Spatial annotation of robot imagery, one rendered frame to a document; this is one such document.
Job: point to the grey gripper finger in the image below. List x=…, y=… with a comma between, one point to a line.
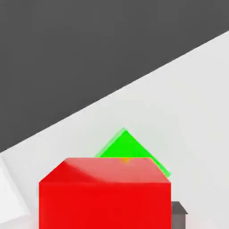
x=178, y=215

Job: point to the small red cube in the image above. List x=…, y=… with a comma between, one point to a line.
x=104, y=204

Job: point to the small green cube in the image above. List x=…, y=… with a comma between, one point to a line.
x=126, y=145

